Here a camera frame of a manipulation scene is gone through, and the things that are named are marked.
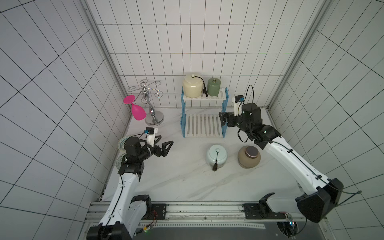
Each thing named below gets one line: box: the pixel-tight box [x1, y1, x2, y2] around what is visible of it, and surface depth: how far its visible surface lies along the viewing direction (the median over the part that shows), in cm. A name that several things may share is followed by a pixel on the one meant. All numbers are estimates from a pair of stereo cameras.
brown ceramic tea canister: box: [237, 145, 262, 169], surface depth 83 cm
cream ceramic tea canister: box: [183, 73, 203, 98], surface depth 85 cm
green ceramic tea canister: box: [207, 77, 221, 97], surface depth 88 cm
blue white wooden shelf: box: [180, 86, 229, 138], surface depth 105 cm
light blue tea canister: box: [206, 144, 228, 172], surface depth 84 cm
